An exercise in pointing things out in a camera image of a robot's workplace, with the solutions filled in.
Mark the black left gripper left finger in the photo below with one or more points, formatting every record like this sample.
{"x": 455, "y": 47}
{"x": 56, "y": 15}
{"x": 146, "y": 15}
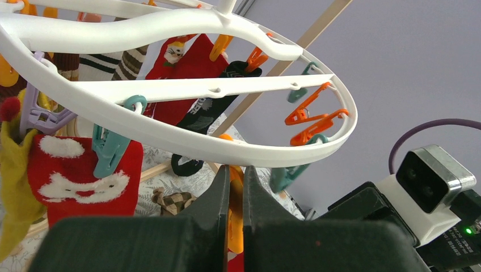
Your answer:
{"x": 194, "y": 240}

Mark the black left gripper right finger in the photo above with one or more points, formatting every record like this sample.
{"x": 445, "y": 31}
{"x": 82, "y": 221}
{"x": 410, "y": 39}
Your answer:
{"x": 275, "y": 240}

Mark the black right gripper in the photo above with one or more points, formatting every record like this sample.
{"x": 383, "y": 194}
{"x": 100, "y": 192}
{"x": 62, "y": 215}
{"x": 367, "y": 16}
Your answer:
{"x": 456, "y": 248}

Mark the red cat sock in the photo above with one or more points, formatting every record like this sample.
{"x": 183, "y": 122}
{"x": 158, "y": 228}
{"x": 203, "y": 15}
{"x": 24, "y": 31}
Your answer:
{"x": 235, "y": 262}

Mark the yellow orange clothes peg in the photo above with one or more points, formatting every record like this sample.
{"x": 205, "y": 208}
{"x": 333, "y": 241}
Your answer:
{"x": 235, "y": 217}

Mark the red santa sock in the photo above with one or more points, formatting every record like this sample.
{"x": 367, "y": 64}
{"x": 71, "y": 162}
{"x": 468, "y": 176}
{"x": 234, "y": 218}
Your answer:
{"x": 61, "y": 176}

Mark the lilac clothes peg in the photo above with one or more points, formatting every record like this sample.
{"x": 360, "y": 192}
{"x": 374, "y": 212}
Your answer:
{"x": 33, "y": 116}

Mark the white round clip hanger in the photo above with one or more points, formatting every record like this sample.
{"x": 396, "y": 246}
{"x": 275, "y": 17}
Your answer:
{"x": 169, "y": 94}

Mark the argyle brown yellow sock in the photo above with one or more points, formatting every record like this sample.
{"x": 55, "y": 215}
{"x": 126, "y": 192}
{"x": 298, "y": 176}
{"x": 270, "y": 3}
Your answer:
{"x": 174, "y": 203}

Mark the black hanging sock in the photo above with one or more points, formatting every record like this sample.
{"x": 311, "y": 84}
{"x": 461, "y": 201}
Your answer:
{"x": 203, "y": 114}

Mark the teal clothes peg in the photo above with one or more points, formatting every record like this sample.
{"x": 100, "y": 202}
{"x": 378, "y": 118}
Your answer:
{"x": 115, "y": 152}

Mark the red hanging sock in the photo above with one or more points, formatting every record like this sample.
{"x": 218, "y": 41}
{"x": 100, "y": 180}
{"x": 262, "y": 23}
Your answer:
{"x": 176, "y": 62}

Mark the brown striped sock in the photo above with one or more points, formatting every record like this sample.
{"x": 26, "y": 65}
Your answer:
{"x": 130, "y": 63}

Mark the white hanging sock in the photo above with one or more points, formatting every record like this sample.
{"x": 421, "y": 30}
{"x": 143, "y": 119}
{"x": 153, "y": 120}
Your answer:
{"x": 98, "y": 67}

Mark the wooden clothes rack frame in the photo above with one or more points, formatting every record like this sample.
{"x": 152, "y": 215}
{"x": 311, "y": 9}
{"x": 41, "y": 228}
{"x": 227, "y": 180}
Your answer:
{"x": 282, "y": 64}

